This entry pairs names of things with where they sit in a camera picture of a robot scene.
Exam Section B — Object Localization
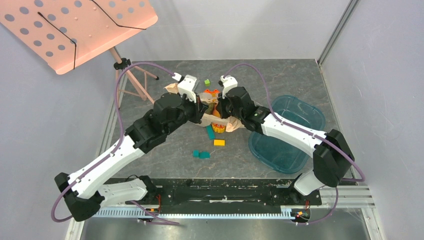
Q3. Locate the pink music stand tripod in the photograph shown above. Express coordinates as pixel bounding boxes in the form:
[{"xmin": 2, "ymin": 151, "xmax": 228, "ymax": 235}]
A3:
[{"xmin": 109, "ymin": 47, "xmax": 160, "ymax": 104}]

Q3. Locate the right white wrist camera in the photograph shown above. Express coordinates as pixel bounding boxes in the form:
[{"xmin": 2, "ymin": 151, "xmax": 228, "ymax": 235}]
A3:
[{"xmin": 218, "ymin": 75, "xmax": 238, "ymax": 99}]

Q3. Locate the green cube block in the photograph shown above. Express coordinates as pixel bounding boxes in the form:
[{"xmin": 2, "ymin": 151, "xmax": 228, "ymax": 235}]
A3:
[{"xmin": 204, "ymin": 79, "xmax": 211, "ymax": 87}]

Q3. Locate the orange curved toy block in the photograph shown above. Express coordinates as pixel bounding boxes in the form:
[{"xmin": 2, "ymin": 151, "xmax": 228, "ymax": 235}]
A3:
[{"xmin": 204, "ymin": 89, "xmax": 220, "ymax": 98}]

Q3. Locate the teal cube block left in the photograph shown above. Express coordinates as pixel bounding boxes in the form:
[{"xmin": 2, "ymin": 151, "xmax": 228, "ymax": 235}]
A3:
[{"xmin": 192, "ymin": 150, "xmax": 200, "ymax": 158}]

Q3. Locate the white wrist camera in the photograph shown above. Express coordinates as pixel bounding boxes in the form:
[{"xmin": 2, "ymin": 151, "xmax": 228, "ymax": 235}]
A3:
[
  {"xmin": 218, "ymin": 75, "xmax": 238, "ymax": 99},
  {"xmin": 172, "ymin": 72, "xmax": 198, "ymax": 103}
]

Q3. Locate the teal block near bag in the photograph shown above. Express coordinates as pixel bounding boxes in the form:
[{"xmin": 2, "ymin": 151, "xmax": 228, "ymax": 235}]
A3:
[{"xmin": 206, "ymin": 125, "xmax": 216, "ymax": 140}]

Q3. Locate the orange fake fruit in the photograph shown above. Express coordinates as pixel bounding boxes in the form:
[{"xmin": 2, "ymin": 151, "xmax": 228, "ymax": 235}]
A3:
[{"xmin": 212, "ymin": 106, "xmax": 222, "ymax": 119}]

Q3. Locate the yellow rectangular block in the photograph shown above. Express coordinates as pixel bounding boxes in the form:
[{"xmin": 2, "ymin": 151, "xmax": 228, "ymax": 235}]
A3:
[{"xmin": 213, "ymin": 139, "xmax": 226, "ymax": 147}]

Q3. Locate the teal cube block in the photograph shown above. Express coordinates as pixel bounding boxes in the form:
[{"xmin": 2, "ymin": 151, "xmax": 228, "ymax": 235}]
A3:
[
  {"xmin": 192, "ymin": 150, "xmax": 200, "ymax": 158},
  {"xmin": 198, "ymin": 151, "xmax": 211, "ymax": 159}
]

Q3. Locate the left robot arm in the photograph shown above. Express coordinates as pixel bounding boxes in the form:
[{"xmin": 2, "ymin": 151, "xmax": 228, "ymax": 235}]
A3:
[{"xmin": 54, "ymin": 93, "xmax": 208, "ymax": 222}]

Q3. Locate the aluminium frame rail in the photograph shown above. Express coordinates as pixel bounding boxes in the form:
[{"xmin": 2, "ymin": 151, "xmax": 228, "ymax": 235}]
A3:
[{"xmin": 64, "ymin": 185, "xmax": 387, "ymax": 240}]

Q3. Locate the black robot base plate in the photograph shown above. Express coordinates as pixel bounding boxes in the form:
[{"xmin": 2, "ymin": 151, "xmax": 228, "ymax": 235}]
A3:
[{"xmin": 138, "ymin": 178, "xmax": 322, "ymax": 207}]

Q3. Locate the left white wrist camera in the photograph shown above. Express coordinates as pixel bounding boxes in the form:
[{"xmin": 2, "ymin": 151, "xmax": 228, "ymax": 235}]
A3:
[{"xmin": 172, "ymin": 72, "xmax": 198, "ymax": 103}]

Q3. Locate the pink perforated music stand desk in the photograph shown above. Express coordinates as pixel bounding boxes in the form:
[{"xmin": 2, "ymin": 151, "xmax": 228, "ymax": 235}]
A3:
[{"xmin": 0, "ymin": 0, "xmax": 158, "ymax": 75}]

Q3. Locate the translucent orange plastic bag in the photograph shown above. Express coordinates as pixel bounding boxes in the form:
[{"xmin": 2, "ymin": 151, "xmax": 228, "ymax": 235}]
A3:
[{"xmin": 163, "ymin": 82, "xmax": 248, "ymax": 133}]

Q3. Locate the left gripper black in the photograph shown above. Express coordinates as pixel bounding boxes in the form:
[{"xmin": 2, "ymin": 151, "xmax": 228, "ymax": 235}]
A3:
[{"xmin": 164, "ymin": 92, "xmax": 209, "ymax": 136}]

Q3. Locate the teal cube block right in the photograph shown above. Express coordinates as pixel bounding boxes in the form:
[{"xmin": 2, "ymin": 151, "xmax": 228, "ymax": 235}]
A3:
[{"xmin": 198, "ymin": 151, "xmax": 211, "ymax": 159}]

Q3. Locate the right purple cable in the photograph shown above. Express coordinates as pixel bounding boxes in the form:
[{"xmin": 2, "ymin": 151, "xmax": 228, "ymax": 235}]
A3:
[{"xmin": 221, "ymin": 63, "xmax": 367, "ymax": 226}]

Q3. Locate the teal transparent plastic tray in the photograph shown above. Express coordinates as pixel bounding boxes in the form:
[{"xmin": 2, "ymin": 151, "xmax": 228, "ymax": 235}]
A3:
[{"xmin": 248, "ymin": 95, "xmax": 326, "ymax": 174}]

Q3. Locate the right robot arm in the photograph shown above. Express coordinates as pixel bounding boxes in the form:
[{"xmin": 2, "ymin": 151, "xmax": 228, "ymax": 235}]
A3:
[{"xmin": 216, "ymin": 86, "xmax": 355, "ymax": 204}]

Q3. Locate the yellow orange toy piece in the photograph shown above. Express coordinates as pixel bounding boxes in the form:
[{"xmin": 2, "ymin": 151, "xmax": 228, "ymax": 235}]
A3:
[{"xmin": 211, "ymin": 123, "xmax": 226, "ymax": 134}]

